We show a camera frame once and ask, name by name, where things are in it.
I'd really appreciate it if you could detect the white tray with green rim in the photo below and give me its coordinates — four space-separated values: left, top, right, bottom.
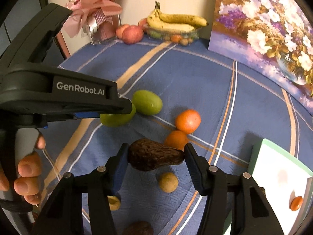
227 138 313 235

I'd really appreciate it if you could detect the small mandarin orange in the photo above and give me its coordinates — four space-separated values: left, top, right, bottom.
290 196 304 211

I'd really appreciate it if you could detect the flower painting canvas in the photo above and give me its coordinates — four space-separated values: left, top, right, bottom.
208 0 313 114

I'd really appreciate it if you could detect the green apple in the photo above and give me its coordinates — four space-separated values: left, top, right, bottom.
131 90 163 115
100 104 137 127

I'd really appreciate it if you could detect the pink wrapped flower bouquet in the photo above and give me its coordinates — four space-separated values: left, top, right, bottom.
66 0 123 45

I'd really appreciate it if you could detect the yellow banana bunch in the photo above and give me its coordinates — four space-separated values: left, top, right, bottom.
147 1 209 33

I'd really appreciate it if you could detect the dark wrinkled avocado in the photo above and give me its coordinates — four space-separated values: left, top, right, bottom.
122 221 154 235
128 139 185 171

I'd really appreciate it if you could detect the blue plaid tablecloth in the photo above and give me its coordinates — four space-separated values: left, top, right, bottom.
32 35 313 235

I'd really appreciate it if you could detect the small tan round fruit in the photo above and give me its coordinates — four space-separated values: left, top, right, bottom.
108 194 122 211
158 172 179 193

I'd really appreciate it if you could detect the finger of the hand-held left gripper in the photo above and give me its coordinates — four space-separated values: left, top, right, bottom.
73 95 133 119

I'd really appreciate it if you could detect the glass fruit bowl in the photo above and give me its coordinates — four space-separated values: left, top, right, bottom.
143 23 203 42

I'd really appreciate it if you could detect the person's left hand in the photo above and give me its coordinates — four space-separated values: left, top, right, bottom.
0 133 47 205

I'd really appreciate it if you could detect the pale peach apple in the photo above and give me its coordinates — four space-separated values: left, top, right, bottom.
115 24 131 39

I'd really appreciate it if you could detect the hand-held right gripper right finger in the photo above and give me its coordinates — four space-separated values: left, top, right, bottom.
184 143 285 235

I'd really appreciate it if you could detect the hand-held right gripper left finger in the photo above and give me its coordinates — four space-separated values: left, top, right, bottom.
31 143 130 235

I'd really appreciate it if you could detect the red apple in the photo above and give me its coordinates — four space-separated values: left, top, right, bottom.
122 25 144 45

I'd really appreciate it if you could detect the reddish apple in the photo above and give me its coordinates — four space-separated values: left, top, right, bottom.
138 18 148 33

